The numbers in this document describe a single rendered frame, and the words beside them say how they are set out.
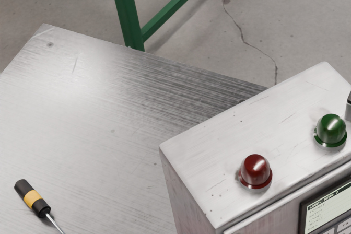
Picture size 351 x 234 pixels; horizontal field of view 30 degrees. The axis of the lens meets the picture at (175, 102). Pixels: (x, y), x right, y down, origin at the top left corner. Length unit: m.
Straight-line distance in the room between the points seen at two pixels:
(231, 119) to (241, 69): 2.03
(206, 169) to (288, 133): 0.07
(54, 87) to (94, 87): 0.09
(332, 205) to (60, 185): 0.85
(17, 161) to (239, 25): 1.55
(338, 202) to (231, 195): 0.10
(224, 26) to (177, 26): 0.20
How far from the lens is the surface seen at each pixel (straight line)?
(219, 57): 2.62
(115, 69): 1.49
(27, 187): 1.31
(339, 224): 0.60
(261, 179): 0.49
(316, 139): 0.53
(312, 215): 0.54
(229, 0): 2.86
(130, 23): 2.36
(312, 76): 0.57
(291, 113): 0.55
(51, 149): 1.39
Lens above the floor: 1.90
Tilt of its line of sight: 50 degrees down
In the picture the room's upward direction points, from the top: 10 degrees counter-clockwise
